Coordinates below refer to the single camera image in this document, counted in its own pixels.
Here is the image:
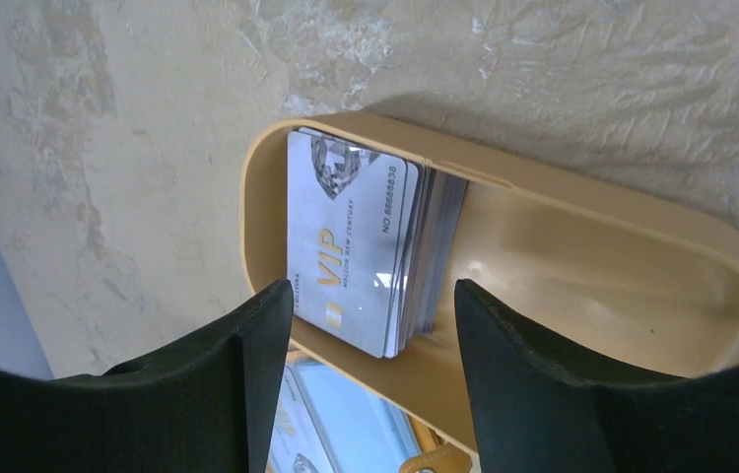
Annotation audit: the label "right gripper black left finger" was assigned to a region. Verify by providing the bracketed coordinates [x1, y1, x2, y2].
[0, 280, 293, 472]

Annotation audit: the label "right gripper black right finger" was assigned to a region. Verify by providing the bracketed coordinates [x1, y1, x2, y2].
[454, 280, 739, 472]

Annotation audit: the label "orange card holder wallet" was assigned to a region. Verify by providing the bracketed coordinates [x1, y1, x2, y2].
[285, 350, 473, 472]

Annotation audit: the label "orange oval tray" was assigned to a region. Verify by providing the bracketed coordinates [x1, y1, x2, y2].
[240, 111, 739, 454]

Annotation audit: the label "silver VIP card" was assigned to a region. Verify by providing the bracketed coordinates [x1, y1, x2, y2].
[267, 366, 335, 473]

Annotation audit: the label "silver credit cards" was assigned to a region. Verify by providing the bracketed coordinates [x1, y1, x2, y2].
[287, 127, 467, 358]

